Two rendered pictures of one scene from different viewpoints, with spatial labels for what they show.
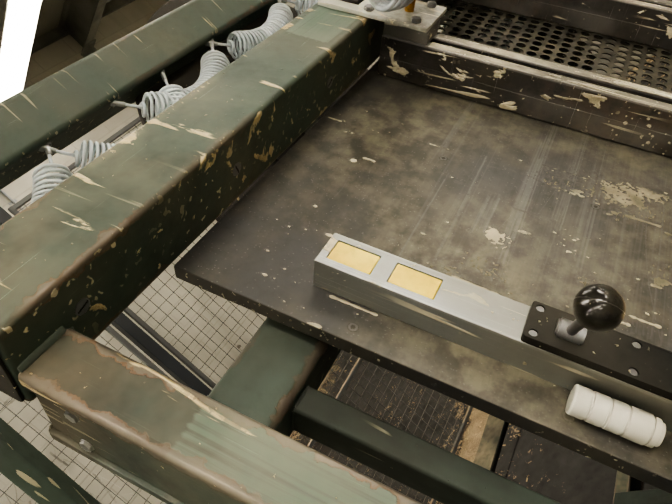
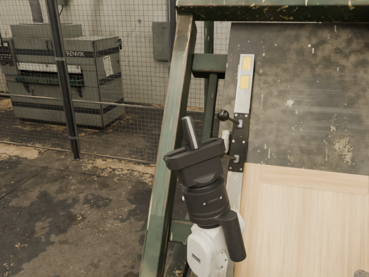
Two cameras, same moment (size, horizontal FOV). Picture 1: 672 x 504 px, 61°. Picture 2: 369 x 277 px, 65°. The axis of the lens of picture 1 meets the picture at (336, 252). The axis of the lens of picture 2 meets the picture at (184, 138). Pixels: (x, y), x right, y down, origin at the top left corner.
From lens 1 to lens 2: 78 cm
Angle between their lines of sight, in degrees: 55
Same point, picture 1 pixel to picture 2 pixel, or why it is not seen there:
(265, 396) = (207, 65)
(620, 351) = (239, 137)
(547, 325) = (240, 117)
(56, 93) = not seen: outside the picture
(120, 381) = (184, 33)
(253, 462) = (177, 66)
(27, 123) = not seen: outside the picture
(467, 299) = (243, 97)
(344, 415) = (212, 85)
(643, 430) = not seen: hidden behind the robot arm
